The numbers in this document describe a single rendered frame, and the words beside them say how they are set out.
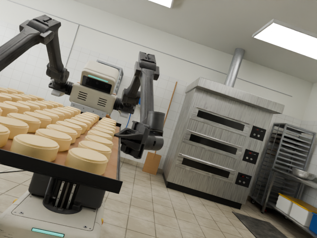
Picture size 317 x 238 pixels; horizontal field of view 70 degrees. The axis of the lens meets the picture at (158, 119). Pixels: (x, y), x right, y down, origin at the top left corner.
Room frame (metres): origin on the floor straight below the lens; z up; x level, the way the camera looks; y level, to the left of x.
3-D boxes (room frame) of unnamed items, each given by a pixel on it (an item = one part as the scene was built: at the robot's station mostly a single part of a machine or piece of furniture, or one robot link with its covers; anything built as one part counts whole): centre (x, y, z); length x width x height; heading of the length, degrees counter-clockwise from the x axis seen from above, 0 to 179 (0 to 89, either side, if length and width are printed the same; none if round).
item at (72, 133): (0.39, 0.15, 1.01); 0.05 x 0.05 x 0.02
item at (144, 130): (0.64, 0.07, 1.02); 0.09 x 0.07 x 0.07; 146
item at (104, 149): (0.34, 0.08, 1.01); 0.05 x 0.05 x 0.02
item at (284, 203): (4.07, -2.80, 0.36); 0.46 x 0.38 x 0.26; 92
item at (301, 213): (3.68, -2.82, 0.36); 0.46 x 0.38 x 0.26; 94
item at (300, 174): (4.07, -2.78, 0.95); 0.39 x 0.39 x 0.14
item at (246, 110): (4.44, -1.19, 1.01); 1.56 x 1.20 x 2.01; 94
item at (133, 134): (0.64, 0.07, 1.00); 0.09 x 0.07 x 0.07; 146
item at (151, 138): (0.70, 0.03, 1.01); 0.07 x 0.07 x 0.10; 56
